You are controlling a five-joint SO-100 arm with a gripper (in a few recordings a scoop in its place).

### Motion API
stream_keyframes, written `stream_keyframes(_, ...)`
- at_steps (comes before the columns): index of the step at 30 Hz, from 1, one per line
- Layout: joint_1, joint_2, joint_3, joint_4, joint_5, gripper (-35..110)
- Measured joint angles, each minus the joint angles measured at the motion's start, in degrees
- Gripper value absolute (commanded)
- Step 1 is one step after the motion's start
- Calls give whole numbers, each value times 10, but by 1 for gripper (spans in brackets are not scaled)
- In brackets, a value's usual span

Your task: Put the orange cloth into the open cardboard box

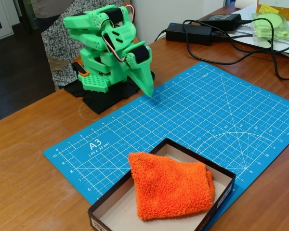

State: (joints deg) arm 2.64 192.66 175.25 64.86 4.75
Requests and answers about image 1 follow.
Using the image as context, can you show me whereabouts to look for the orange terry towel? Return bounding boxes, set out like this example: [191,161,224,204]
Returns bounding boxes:
[128,151,216,221]

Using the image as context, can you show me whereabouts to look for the black power adapter blue light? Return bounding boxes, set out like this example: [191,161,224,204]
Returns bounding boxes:
[165,22,213,46]

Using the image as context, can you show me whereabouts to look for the orange black table clamp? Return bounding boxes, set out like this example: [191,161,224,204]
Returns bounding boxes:
[72,62,90,77]

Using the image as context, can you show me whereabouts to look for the blue A3 cutting mat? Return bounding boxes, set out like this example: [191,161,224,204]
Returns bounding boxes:
[42,61,289,231]

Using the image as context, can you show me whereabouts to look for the person in speckled garment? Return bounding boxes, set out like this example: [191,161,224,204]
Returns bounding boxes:
[30,0,133,90]

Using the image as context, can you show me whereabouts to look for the black power adapter white label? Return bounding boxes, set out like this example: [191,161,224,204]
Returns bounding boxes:
[201,13,242,31]

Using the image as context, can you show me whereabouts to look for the white paper sheets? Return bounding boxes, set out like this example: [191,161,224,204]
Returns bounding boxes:
[227,8,289,61]

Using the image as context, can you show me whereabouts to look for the plastic bag of green parts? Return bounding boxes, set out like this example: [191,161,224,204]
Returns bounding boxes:
[251,12,289,42]

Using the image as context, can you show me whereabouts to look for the yellow sticky note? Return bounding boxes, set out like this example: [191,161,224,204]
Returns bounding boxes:
[258,3,279,14]

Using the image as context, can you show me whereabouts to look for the black cardboard box white inside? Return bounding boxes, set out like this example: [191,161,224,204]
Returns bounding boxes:
[87,138,237,231]

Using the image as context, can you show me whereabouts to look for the white framed glass door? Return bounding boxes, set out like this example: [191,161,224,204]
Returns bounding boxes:
[0,0,14,44]

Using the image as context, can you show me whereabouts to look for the brown cardboard package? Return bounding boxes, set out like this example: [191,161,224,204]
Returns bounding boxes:
[256,0,289,22]

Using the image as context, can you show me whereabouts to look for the thin black adapter cord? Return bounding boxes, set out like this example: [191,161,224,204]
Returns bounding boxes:
[154,29,168,43]

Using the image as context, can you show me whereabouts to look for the white red black servo cable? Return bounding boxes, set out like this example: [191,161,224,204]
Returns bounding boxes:
[124,3,137,25]
[100,18,126,64]

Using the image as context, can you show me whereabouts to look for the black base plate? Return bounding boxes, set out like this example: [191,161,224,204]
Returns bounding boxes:
[63,71,156,115]

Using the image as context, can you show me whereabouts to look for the thick black power cable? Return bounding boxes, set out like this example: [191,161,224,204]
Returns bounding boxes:
[240,17,289,81]
[182,19,289,65]

